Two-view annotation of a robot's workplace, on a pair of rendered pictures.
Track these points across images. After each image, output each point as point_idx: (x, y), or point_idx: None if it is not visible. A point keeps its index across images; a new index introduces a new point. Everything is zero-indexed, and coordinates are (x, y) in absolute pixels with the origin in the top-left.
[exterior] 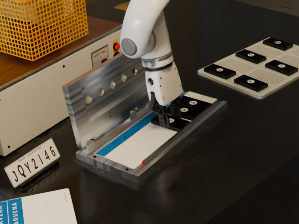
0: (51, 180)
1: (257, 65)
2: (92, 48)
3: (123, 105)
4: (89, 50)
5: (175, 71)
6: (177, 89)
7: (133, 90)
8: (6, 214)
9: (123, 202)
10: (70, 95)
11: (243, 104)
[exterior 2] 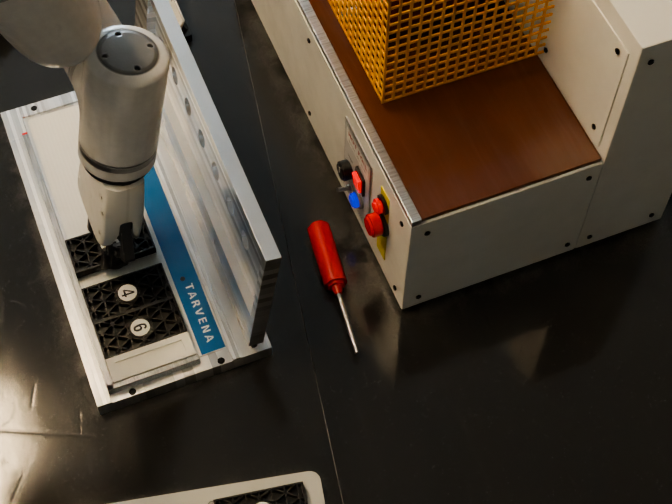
0: (123, 24)
1: None
2: (350, 117)
3: (179, 154)
4: (345, 108)
5: (99, 200)
6: (93, 219)
7: (205, 183)
8: None
9: None
10: None
11: (86, 459)
